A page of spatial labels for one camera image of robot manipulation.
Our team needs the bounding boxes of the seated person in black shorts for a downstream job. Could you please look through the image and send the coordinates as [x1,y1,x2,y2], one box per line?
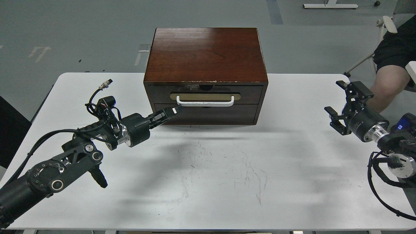
[367,16,416,113]

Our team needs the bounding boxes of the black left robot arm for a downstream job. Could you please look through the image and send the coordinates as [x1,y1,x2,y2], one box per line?
[1,103,183,228]

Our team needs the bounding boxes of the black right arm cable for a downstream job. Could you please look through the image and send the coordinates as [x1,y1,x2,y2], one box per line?
[367,151,416,221]

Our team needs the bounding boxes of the wooden drawer with white handle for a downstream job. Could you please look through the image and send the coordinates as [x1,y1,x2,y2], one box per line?
[145,85,263,105]

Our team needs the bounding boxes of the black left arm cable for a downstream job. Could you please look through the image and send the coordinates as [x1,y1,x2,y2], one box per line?
[0,79,122,189]

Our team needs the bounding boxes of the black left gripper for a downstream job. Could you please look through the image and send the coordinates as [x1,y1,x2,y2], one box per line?
[119,105,183,148]

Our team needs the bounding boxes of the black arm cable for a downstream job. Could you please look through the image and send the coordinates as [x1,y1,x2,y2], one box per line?
[367,151,416,221]
[0,79,122,189]

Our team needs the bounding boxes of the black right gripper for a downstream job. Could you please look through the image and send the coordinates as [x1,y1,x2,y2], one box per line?
[324,80,389,142]

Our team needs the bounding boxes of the white chair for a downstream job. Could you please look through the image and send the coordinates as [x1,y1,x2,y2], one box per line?
[343,0,416,78]

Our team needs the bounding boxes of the dark wooden drawer cabinet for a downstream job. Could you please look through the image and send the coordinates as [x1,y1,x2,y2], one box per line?
[144,28,268,125]

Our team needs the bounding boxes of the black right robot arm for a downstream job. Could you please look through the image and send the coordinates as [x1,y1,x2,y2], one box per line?
[324,80,415,184]

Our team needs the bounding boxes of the white stand base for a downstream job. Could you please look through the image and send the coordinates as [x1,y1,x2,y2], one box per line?
[303,0,358,9]

